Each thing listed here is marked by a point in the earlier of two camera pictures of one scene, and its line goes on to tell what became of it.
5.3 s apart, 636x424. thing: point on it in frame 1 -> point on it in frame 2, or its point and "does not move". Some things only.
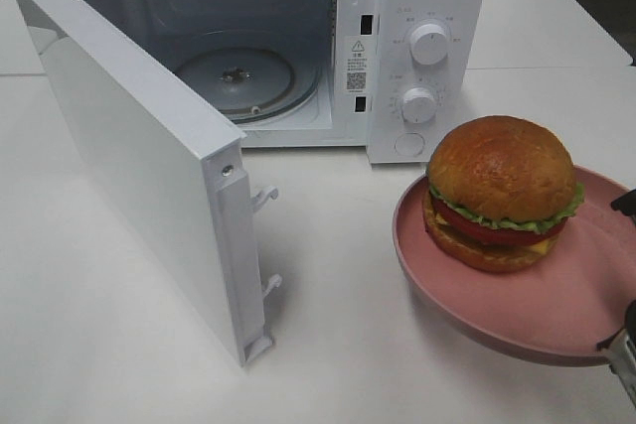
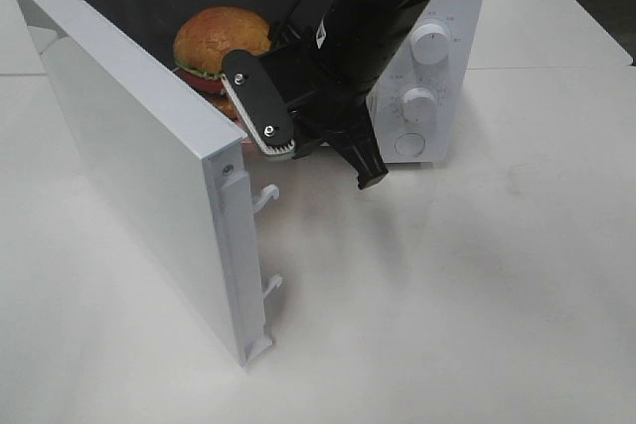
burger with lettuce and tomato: x=499 y=191 -> x=204 y=41
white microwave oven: x=383 y=48 does not move
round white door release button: x=409 y=144 does not move
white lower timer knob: x=418 y=105 does not move
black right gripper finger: x=621 y=350 -> x=315 y=102
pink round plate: x=555 y=311 -> x=248 y=140
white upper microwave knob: x=428 y=44 does not move
